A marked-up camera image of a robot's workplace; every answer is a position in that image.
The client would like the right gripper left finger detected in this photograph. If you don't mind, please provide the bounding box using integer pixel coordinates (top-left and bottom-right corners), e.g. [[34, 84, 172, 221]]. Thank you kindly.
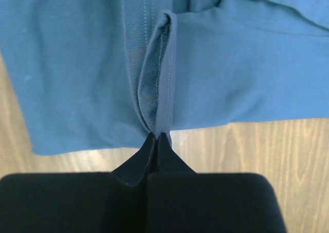
[[1, 135, 156, 232]]

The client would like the blue-grey t-shirt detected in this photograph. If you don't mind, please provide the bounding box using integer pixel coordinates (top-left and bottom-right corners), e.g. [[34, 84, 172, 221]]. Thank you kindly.
[[1, 0, 328, 155]]

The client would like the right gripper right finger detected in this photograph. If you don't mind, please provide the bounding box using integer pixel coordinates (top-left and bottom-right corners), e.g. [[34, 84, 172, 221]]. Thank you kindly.
[[148, 133, 285, 232]]

